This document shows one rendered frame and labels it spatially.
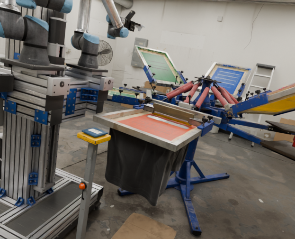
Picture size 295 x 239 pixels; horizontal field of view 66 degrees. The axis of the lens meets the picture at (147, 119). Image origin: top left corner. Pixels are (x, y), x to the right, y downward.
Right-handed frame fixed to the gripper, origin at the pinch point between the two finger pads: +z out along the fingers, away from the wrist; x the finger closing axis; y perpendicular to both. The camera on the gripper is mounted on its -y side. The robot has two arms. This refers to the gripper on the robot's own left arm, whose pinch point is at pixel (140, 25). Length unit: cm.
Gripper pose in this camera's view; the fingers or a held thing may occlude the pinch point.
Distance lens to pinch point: 225.9
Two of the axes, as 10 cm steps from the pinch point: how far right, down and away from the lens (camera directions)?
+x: 6.6, 4.3, -6.1
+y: -2.8, 9.0, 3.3
